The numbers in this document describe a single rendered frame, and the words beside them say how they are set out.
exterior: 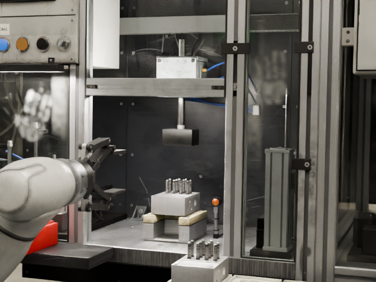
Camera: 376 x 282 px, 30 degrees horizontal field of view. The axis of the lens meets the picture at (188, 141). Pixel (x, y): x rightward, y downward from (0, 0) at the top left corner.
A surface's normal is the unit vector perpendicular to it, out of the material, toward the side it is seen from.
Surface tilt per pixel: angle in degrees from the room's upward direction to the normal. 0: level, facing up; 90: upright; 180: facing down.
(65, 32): 90
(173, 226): 90
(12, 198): 93
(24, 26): 90
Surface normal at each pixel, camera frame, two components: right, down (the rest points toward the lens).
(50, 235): 0.94, 0.04
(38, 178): 0.76, -0.42
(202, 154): -0.33, 0.04
